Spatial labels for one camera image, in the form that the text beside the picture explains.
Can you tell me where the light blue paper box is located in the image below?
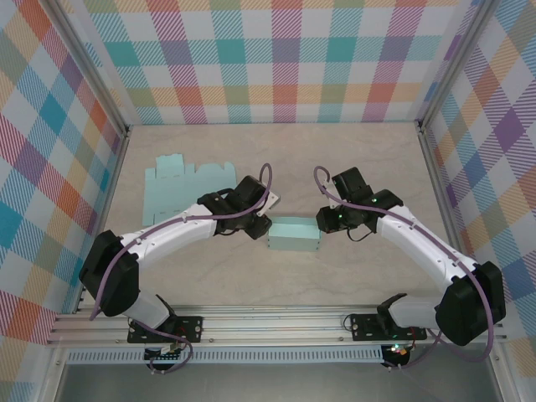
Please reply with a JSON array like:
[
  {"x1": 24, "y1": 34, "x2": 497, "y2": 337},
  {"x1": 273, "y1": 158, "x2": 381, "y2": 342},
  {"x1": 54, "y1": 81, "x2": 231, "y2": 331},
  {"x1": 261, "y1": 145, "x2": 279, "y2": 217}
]
[
  {"x1": 266, "y1": 216, "x2": 322, "y2": 254},
  {"x1": 143, "y1": 153, "x2": 239, "y2": 228}
]

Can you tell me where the circuit board with green light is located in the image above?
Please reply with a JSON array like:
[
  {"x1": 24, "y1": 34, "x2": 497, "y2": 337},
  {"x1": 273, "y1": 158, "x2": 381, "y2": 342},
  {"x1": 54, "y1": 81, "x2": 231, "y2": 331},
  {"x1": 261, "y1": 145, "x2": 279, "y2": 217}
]
[{"x1": 381, "y1": 342, "x2": 410, "y2": 360}]

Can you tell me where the small black circuit board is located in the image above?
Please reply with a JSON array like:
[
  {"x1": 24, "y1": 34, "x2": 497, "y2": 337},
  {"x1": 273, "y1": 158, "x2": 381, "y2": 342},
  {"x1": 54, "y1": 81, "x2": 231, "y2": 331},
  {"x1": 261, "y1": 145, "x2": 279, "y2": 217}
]
[{"x1": 144, "y1": 345, "x2": 184, "y2": 363}]

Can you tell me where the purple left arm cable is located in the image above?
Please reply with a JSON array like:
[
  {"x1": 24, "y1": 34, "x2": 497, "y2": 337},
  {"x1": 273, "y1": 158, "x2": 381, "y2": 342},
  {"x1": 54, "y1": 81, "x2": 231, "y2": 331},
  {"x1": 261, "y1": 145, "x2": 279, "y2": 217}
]
[{"x1": 89, "y1": 162, "x2": 276, "y2": 376}]

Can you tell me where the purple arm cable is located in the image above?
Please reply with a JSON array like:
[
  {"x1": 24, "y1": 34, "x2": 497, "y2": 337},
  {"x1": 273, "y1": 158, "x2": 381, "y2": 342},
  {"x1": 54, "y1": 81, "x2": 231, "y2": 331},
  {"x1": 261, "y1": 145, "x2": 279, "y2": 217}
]
[
  {"x1": 89, "y1": 162, "x2": 276, "y2": 376},
  {"x1": 313, "y1": 166, "x2": 495, "y2": 372}
]

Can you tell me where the aluminium side rail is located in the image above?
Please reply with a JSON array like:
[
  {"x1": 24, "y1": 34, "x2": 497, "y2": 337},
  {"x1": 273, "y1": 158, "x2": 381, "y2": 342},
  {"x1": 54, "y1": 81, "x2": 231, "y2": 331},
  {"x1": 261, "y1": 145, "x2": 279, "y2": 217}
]
[
  {"x1": 417, "y1": 124, "x2": 478, "y2": 310},
  {"x1": 74, "y1": 124, "x2": 134, "y2": 314}
]

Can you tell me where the aluminium mounting rail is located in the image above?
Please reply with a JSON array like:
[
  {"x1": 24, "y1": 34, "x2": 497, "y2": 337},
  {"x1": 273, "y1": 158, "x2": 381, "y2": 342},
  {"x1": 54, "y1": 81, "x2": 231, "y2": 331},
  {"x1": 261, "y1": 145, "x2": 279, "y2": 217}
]
[{"x1": 45, "y1": 304, "x2": 510, "y2": 347}]

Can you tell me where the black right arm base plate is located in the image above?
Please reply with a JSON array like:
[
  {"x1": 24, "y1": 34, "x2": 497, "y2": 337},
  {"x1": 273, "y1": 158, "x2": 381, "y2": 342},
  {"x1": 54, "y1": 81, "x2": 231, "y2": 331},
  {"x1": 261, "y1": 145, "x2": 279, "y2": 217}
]
[{"x1": 350, "y1": 312, "x2": 428, "y2": 343}]

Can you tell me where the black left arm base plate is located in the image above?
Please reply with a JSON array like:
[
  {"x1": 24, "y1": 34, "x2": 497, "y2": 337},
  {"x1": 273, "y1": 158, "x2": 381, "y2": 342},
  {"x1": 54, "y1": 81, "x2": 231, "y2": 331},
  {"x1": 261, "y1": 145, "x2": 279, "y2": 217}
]
[{"x1": 126, "y1": 314, "x2": 205, "y2": 344}]

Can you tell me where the aluminium frame post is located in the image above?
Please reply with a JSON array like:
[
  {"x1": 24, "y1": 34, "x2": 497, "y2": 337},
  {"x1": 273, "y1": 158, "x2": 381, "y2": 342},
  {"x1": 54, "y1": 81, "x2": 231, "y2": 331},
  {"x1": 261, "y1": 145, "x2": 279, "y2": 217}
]
[
  {"x1": 415, "y1": 0, "x2": 499, "y2": 131},
  {"x1": 41, "y1": 0, "x2": 131, "y2": 139}
]

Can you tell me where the white slotted cable duct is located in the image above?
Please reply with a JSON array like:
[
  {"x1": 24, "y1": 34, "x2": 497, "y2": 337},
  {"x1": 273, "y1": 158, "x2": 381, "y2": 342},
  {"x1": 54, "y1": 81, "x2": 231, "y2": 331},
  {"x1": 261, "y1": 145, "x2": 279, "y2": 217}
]
[{"x1": 66, "y1": 345, "x2": 384, "y2": 364}]

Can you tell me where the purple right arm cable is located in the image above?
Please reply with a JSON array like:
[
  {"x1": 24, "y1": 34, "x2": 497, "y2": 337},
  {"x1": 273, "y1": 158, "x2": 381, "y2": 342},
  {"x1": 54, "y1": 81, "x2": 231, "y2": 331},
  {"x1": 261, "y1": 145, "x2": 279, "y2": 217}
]
[{"x1": 313, "y1": 166, "x2": 495, "y2": 372}]

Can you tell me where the aluminium frame leg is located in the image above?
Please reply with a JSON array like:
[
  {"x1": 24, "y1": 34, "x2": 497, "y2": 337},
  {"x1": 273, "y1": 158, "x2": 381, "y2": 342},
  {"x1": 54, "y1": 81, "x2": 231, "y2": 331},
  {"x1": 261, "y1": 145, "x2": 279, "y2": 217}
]
[
  {"x1": 485, "y1": 341, "x2": 518, "y2": 402},
  {"x1": 37, "y1": 346, "x2": 70, "y2": 402}
]

